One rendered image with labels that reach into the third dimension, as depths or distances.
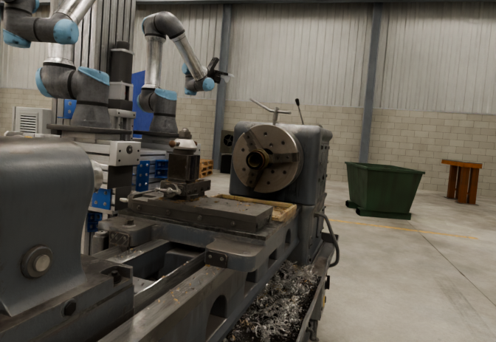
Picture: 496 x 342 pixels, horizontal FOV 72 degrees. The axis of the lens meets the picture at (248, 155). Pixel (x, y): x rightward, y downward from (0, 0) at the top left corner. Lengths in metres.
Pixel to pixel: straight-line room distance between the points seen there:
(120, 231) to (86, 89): 0.68
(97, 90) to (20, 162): 0.99
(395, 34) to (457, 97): 2.69
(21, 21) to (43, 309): 0.99
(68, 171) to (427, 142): 11.60
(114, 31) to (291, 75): 10.24
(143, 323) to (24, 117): 1.48
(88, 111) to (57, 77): 0.18
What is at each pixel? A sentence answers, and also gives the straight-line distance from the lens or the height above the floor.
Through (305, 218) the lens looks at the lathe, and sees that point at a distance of 1.71.
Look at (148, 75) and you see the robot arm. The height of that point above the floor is 1.46.
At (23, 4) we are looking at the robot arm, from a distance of 1.37.
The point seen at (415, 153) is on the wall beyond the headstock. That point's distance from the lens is 11.82.
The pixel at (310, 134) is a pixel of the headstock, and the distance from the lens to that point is 1.68.
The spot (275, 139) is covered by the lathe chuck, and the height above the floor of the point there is 1.17.
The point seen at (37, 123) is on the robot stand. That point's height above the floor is 1.16.
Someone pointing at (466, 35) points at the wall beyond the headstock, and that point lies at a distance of 12.68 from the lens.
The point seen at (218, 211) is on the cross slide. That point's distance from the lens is 0.94.
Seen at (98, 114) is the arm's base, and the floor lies 1.21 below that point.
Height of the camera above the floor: 1.17
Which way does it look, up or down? 3 degrees down
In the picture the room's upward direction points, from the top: 5 degrees clockwise
